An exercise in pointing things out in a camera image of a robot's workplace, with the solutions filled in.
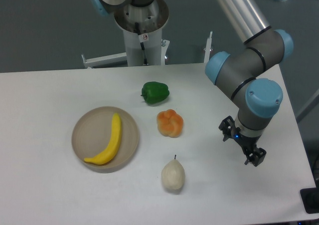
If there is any green bell pepper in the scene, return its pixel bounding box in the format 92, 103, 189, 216
141, 81, 170, 105

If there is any white right frame bracket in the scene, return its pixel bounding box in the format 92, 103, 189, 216
203, 31, 213, 63

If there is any grey metal leg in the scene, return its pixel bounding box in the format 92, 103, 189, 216
295, 89, 319, 123

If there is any beige round plate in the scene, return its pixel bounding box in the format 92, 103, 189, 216
71, 106, 139, 173

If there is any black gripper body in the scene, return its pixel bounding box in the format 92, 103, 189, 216
234, 118, 262, 153

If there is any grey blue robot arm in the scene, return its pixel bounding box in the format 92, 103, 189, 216
90, 0, 294, 166

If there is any black base cable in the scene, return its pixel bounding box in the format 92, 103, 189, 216
135, 22, 149, 66

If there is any white left frame bracket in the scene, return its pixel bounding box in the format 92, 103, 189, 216
81, 52, 127, 68

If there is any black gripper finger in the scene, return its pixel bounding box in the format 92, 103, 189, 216
218, 117, 236, 142
244, 147, 267, 167

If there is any white frame bracket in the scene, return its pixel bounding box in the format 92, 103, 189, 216
81, 52, 127, 68
203, 31, 213, 63

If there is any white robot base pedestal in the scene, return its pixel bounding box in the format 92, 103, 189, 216
114, 0, 169, 66

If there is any orange bread roll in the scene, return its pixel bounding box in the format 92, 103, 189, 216
157, 109, 184, 138

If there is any yellow banana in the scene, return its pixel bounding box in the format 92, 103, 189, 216
84, 113, 122, 165

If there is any pale white pear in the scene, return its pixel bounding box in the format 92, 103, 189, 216
161, 155, 185, 191

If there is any black device at table edge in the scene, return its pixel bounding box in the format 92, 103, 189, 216
300, 188, 319, 214

